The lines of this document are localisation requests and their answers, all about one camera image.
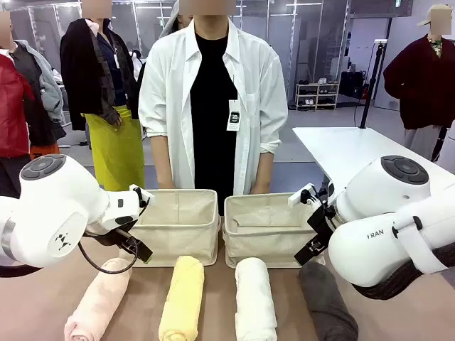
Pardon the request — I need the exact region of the white side table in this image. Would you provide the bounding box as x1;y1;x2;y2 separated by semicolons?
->
291;126;455;200

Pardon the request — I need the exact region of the person in grey hood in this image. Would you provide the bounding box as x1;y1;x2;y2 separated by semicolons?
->
159;0;195;40

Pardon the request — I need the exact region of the white name badge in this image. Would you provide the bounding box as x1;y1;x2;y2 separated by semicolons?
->
226;99;242;131

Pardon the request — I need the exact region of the beige fabric basket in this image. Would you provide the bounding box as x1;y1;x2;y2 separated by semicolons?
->
119;188;221;268
223;192;330;269

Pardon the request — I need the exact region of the person in burgundy cardigan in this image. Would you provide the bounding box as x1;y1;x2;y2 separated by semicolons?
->
382;3;455;152

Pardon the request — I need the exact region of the black tripod stand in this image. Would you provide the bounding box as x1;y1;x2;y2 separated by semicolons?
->
359;38;387;129

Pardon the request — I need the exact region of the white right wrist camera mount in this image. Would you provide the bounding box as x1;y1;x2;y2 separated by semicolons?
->
287;183;330;214

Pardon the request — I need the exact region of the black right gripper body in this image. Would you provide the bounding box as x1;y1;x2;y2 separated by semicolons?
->
306;203;338;243

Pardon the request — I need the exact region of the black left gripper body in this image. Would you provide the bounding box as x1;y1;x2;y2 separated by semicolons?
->
84;227;140;250

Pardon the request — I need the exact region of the person's left forearm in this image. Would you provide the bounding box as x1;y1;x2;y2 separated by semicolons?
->
250;151;274;195

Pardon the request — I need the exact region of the person in white shirt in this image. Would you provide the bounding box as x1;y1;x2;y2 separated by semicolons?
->
137;0;289;216

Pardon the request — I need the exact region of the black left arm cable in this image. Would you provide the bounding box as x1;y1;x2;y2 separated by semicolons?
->
77;232;139;275

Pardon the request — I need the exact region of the person with yellow skirt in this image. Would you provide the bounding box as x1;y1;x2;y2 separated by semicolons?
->
59;0;146;193

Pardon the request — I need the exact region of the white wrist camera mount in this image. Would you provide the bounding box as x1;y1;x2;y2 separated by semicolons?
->
129;183;156;207
287;183;330;214

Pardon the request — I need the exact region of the black equipment case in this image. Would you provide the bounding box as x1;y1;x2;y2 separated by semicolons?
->
339;70;367;99

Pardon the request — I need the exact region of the dark grey towel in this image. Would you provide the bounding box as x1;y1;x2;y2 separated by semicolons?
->
298;261;359;341

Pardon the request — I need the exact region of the yellow towel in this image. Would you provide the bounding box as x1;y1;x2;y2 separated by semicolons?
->
158;255;205;341

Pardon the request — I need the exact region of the person in red jacket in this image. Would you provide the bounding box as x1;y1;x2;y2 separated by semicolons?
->
0;10;36;200

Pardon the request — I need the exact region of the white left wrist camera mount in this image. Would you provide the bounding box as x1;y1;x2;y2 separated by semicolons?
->
129;183;156;207

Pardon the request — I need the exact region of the white rolled towel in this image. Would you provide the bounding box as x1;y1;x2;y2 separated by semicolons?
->
234;257;278;341

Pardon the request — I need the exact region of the pink towel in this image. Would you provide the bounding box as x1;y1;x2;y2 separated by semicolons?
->
63;257;133;341

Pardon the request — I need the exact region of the wooden shoe rack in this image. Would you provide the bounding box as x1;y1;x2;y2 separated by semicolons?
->
295;82;339;111

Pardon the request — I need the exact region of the black right arm cable sleeve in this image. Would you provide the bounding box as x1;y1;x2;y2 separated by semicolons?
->
350;243;455;301

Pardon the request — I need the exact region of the person's right forearm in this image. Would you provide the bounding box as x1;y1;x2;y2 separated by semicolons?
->
149;136;178;190

